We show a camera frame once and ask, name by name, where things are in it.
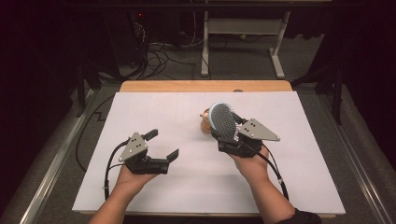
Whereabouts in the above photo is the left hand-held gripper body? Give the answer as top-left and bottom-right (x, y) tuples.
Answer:
(118, 132), (171, 175)

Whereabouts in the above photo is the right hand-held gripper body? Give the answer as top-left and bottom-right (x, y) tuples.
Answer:
(218, 118), (281, 159)

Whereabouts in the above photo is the light blue hairbrush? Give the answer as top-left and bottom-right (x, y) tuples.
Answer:
(207, 102), (241, 143)

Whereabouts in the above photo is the person's left hand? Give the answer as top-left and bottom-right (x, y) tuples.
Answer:
(116, 164), (158, 191)

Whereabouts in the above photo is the person's right hand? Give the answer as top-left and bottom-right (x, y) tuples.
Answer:
(228, 147), (271, 185)

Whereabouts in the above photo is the black stand leg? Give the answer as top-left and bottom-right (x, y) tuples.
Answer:
(75, 58), (103, 119)
(290, 61), (344, 126)

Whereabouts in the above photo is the black sleeve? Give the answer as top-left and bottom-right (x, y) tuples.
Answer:
(276, 208), (322, 224)

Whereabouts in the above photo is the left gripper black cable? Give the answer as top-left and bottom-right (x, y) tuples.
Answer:
(104, 139), (131, 201)

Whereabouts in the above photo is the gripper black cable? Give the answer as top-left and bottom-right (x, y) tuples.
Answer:
(246, 142), (290, 201)
(104, 139), (131, 201)

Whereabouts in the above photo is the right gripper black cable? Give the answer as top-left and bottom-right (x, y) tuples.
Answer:
(246, 142), (290, 201)

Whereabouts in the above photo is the black floor cable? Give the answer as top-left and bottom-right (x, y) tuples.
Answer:
(75, 93), (117, 173)

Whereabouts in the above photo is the bundle of black cables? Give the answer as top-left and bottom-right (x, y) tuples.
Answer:
(132, 18), (198, 81)

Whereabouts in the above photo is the metal floor rail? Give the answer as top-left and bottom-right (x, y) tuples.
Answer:
(18, 89), (96, 224)
(318, 92), (396, 224)

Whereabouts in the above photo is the white metal stand frame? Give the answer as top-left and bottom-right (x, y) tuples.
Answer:
(200, 10), (292, 80)

